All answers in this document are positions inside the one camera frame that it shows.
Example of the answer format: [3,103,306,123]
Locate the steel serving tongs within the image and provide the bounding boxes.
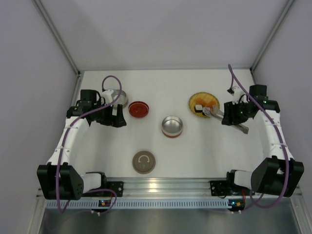
[202,105,249,135]

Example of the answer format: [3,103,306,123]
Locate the sushi roll piece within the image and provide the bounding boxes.
[194,104,203,113]

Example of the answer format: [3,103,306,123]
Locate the orange fried food piece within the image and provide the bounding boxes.
[196,98,207,106]

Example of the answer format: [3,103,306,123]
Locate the beige round lid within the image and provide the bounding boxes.
[132,151,156,175]

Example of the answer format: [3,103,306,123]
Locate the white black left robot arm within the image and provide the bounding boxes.
[37,89,127,200]

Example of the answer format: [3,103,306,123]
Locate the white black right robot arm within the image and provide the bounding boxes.
[221,85,304,197]

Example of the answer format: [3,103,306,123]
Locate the red round lid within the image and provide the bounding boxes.
[128,101,149,118]

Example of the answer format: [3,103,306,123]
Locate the round bamboo tray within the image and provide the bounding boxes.
[188,92,220,118]

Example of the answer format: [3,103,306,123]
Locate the red steel bowl container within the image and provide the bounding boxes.
[161,116,184,138]

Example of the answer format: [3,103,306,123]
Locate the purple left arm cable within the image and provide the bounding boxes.
[56,75,123,214]

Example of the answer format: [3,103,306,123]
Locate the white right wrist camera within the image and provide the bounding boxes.
[227,86,245,104]

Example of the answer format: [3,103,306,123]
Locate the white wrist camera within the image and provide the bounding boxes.
[101,89,115,104]
[227,86,245,104]

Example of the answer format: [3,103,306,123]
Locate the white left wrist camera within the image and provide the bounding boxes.
[101,89,115,104]

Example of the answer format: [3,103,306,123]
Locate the left aluminium frame post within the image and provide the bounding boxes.
[33,0,81,75]

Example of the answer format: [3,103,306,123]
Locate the aluminium frame post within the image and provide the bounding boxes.
[250,0,296,74]
[33,0,81,75]

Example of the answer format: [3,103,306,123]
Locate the right aluminium frame post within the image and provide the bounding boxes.
[250,0,296,74]

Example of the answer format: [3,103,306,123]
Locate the aluminium front rail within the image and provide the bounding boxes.
[36,177,303,197]

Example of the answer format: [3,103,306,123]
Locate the slotted cable duct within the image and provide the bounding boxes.
[45,199,233,210]

